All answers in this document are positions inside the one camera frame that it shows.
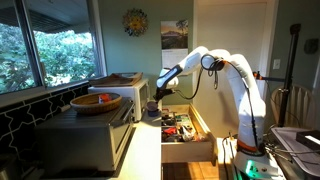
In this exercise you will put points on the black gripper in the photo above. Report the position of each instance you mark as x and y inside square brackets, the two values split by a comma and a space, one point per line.
[164, 92]

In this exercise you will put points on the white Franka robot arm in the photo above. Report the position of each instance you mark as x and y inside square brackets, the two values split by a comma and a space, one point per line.
[246, 110]

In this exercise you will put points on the wooden bowl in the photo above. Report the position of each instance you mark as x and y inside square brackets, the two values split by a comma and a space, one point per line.
[86, 105]

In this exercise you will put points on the silver toaster oven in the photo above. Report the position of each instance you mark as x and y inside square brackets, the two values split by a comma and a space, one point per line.
[83, 140]

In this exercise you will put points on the small blue cup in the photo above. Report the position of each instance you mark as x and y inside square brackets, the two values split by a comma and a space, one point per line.
[154, 114]

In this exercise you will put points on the white microwave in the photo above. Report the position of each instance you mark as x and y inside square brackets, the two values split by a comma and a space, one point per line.
[133, 95]

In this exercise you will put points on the red tool in drawer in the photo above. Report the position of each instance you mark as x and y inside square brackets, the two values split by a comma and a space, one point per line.
[170, 130]

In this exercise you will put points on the orange item in basket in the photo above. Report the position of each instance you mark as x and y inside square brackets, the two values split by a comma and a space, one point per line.
[104, 98]

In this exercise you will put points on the open wooden drawer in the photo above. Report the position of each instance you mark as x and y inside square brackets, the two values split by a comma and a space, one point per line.
[186, 146]

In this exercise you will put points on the white door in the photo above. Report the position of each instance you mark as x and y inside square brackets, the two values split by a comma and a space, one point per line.
[233, 23]

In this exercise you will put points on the wooden spindle chair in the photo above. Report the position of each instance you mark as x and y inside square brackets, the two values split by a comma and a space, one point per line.
[301, 103]

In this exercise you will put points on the grey table mat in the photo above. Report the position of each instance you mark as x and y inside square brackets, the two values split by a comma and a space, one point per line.
[296, 156]

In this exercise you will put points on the black box on table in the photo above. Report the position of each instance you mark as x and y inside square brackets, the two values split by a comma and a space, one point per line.
[308, 140]

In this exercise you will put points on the paper wall calendar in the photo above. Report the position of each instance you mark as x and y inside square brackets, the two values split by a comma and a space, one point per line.
[174, 36]

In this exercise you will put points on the sunflower wall decoration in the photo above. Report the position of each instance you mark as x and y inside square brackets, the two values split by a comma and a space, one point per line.
[135, 22]

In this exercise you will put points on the white wall plug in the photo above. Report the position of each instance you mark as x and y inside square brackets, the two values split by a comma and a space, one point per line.
[65, 108]

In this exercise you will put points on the white light switch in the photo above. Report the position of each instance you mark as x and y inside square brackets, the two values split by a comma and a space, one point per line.
[276, 64]

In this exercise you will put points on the window frame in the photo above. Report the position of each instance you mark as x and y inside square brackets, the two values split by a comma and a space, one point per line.
[43, 46]

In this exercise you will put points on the dark round wall ornament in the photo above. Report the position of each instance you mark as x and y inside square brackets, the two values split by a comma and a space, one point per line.
[311, 46]

